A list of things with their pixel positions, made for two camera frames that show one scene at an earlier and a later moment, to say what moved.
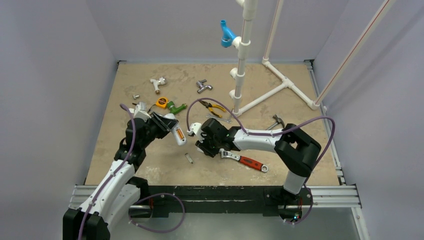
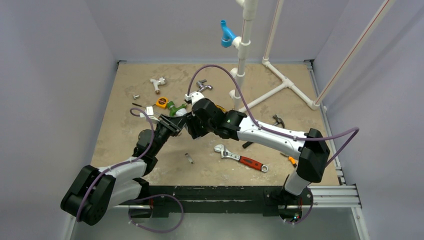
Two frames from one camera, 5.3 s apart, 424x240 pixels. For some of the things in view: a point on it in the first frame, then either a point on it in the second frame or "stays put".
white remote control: [181, 142] to [181, 112]
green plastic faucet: [174, 109] stays put
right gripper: [201, 141] to [192, 122]
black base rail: [164, 200] stays put
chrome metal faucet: [199, 84] stays put
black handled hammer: [278, 120] stays put
